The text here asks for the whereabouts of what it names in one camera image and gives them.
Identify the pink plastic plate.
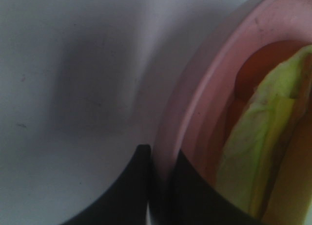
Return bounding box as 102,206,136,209
152,0,312,185

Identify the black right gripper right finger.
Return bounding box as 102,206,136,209
150,152,261,225

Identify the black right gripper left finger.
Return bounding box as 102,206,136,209
64,144,151,225

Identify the toy sandwich with lettuce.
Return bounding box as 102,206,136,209
214,41,312,225

